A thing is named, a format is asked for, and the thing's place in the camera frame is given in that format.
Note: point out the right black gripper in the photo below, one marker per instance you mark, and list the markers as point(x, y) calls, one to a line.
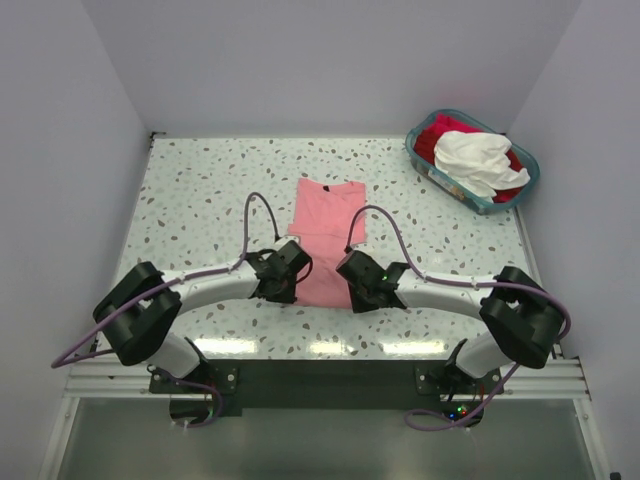
point(358, 306)

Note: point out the red t shirt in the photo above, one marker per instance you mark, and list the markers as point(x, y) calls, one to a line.
point(426, 140)

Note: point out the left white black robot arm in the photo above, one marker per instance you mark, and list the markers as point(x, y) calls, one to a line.
point(138, 313)

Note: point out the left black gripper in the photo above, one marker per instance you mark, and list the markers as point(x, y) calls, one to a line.
point(287, 297)

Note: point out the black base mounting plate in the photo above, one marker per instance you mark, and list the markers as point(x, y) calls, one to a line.
point(231, 387)

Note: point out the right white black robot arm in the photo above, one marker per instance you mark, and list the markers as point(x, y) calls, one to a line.
point(523, 321)

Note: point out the teal plastic basket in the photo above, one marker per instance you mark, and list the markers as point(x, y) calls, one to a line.
point(452, 187)

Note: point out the pink t shirt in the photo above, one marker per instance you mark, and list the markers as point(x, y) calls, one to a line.
point(323, 222)

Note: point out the white t shirt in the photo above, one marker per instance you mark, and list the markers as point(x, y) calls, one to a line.
point(479, 162)

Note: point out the aluminium frame rail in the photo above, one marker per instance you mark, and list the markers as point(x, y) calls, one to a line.
point(109, 426)

